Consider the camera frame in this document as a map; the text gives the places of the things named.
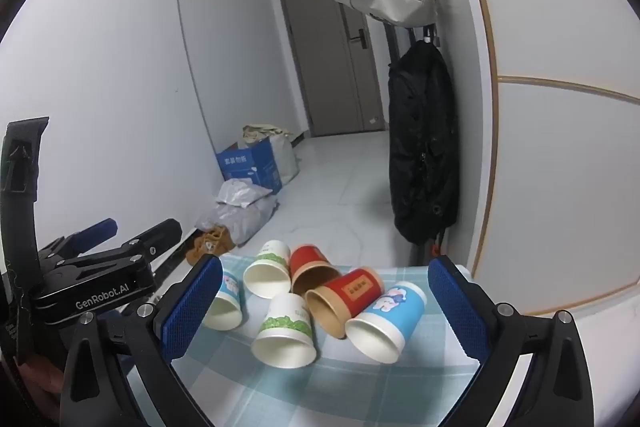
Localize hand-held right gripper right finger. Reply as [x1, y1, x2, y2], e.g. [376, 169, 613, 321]
[427, 255, 598, 427]

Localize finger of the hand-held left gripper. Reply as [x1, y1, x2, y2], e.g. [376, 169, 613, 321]
[52, 218, 183, 279]
[39, 218, 119, 264]

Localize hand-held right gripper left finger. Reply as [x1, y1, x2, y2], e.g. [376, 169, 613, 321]
[59, 253, 224, 427]

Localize blue cartoon paper cup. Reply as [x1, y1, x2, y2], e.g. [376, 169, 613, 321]
[345, 281, 427, 364]
[202, 269, 244, 333]

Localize white green paper cup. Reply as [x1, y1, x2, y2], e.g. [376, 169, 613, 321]
[250, 292, 318, 369]
[243, 240, 292, 299]

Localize red kraft paper cup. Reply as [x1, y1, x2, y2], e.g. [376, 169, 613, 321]
[305, 268, 385, 339]

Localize plain red paper cup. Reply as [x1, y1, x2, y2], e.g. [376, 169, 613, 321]
[290, 245, 333, 295]

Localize brown plush slippers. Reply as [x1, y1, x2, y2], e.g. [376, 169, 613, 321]
[186, 227, 236, 266]

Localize grey plastic bag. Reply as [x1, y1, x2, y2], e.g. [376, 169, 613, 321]
[195, 198, 280, 248]

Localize white plastic bag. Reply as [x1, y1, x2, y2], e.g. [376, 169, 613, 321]
[217, 179, 274, 211]

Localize blue cardboard box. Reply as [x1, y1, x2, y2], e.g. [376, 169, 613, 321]
[216, 138, 283, 195]

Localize beige cloth bag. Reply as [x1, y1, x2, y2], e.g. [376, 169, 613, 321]
[242, 124, 293, 151]

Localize checked blue tablecloth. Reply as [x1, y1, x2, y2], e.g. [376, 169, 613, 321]
[165, 252, 482, 427]

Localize black hanging jacket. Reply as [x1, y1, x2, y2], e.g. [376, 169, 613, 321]
[388, 41, 460, 244]

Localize grey door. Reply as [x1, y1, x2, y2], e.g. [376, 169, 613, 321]
[275, 0, 387, 138]

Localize metal coat hook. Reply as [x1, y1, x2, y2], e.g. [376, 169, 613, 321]
[412, 24, 442, 46]

